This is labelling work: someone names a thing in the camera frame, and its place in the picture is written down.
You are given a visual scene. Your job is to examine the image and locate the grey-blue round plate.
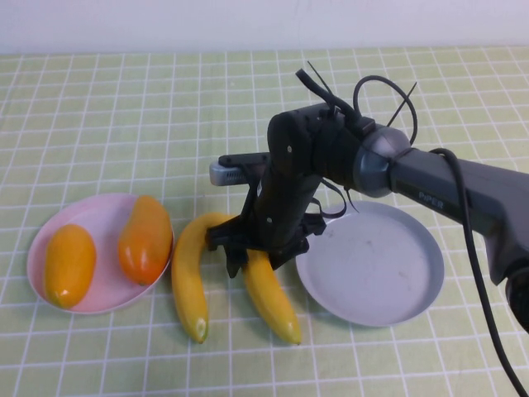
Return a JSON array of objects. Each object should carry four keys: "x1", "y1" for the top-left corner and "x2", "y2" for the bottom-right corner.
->
[{"x1": 294, "y1": 200, "x2": 446, "y2": 328}]

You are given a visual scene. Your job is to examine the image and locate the yellow plastic banana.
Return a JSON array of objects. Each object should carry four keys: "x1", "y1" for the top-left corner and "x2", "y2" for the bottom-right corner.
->
[
  {"x1": 170, "y1": 211, "x2": 237, "y2": 345},
  {"x1": 242, "y1": 246, "x2": 303, "y2": 346}
]

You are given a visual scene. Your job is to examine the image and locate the looped black zip tie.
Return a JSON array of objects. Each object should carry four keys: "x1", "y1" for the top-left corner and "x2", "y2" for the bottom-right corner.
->
[{"x1": 352, "y1": 74, "x2": 419, "y2": 146}]

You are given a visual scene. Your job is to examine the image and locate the thin black zip tie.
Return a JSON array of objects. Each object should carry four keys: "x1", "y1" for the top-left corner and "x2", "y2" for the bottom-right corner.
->
[
  {"x1": 310, "y1": 178, "x2": 361, "y2": 224},
  {"x1": 306, "y1": 60, "x2": 346, "y2": 111}
]

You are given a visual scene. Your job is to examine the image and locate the black camera cable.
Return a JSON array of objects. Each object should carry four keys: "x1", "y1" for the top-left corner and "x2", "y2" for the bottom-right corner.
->
[{"x1": 428, "y1": 147, "x2": 529, "y2": 397}]

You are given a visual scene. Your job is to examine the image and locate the yellow mango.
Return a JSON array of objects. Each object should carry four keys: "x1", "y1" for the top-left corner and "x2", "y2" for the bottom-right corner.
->
[{"x1": 43, "y1": 223, "x2": 98, "y2": 310}]

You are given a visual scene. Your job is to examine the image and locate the orange mango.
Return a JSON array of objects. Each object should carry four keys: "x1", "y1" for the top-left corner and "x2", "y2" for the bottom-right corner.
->
[{"x1": 117, "y1": 194, "x2": 174, "y2": 287}]

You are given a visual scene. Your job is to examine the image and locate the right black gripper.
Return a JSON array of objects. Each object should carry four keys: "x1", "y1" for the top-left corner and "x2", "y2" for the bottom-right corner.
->
[{"x1": 205, "y1": 173, "x2": 328, "y2": 280}]

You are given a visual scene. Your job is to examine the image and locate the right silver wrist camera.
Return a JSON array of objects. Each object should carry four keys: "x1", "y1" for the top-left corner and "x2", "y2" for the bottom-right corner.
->
[{"x1": 209, "y1": 152, "x2": 272, "y2": 187}]

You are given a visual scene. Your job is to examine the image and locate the pink round plate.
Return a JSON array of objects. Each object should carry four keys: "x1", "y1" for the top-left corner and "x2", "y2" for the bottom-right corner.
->
[{"x1": 26, "y1": 193, "x2": 175, "y2": 317}]

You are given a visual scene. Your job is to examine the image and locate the green checked tablecloth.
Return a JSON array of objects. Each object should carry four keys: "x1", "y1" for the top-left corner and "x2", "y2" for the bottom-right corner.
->
[{"x1": 0, "y1": 46, "x2": 529, "y2": 397}]

